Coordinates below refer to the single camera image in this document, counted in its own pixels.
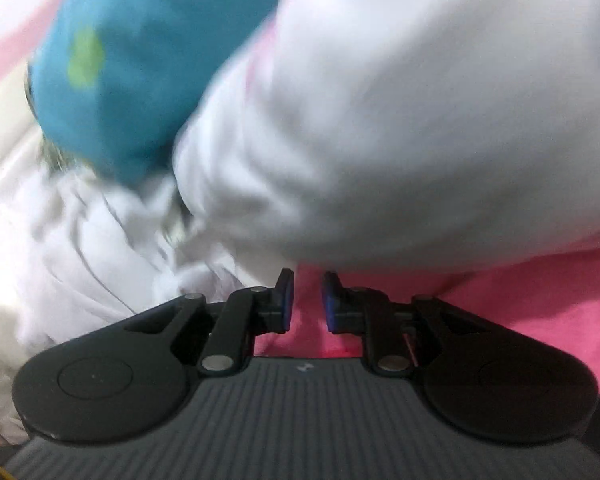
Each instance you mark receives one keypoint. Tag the pink white blue duvet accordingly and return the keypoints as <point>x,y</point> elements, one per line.
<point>429,134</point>

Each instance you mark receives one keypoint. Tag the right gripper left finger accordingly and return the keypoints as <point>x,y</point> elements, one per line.
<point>246,315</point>

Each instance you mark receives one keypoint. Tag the white shirt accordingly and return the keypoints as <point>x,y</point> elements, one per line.
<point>78,253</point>

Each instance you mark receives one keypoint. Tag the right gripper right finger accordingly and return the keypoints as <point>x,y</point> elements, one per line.
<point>367,314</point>

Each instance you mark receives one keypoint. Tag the pink floral bed blanket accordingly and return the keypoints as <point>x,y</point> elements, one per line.
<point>553,297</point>

